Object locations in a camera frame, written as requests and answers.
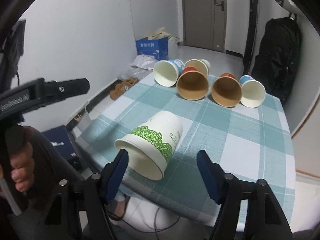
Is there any white green leaf paper cup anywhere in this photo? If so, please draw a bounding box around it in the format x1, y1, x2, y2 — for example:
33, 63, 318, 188
114, 111, 183, 180

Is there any small blue paper cup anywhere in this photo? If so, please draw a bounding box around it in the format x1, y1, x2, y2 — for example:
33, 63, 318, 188
239, 75, 266, 108

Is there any small red paper cup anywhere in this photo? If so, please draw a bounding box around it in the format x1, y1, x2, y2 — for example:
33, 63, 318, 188
211, 73, 242, 108

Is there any large blue paper cup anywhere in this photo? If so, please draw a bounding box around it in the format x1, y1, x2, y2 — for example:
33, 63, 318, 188
153, 59, 184, 87

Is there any large red paper cup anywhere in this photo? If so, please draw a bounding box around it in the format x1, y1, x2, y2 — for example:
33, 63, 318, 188
176, 66, 209, 101

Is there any rear white green paper cup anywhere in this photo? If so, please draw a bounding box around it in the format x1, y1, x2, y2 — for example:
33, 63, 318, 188
184, 59, 211, 77

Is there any left hand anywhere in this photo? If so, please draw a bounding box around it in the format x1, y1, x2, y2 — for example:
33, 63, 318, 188
10, 126, 35, 192

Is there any blue Jordan shoe box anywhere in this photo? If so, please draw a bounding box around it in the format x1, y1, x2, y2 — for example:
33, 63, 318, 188
43, 126, 80, 168

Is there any near brown suede shoe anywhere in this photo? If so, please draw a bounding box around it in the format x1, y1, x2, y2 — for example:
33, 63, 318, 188
110, 83, 130, 101

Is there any brown suede shoe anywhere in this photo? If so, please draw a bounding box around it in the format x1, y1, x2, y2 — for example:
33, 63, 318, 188
110, 83, 130, 101
116, 77, 138, 91

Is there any far brown suede shoe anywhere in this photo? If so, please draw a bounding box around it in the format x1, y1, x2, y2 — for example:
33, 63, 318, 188
116, 77, 138, 91

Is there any lower grey plastic parcel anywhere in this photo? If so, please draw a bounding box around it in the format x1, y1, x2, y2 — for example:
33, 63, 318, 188
117, 67, 150, 81

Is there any grey plastic parcel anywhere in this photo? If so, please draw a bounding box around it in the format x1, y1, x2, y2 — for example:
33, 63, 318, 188
131, 54, 158, 71
117, 67, 150, 81

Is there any upper grey plastic parcel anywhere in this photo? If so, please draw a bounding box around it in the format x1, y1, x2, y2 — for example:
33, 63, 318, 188
131, 54, 158, 71

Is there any blue cardboard box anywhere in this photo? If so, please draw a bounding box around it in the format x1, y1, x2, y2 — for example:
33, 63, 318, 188
136, 37, 169, 61

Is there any black backpack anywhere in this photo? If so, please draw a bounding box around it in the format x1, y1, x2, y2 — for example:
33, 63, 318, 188
251, 14, 302, 105

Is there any grey brown door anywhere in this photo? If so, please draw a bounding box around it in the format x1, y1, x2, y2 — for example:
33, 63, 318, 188
182, 0, 227, 52

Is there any black metal rack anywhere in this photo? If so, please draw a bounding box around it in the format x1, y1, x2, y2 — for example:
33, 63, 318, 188
242, 0, 259, 75

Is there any black door handle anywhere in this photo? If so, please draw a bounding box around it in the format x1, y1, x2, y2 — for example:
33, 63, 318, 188
215, 1, 225, 11

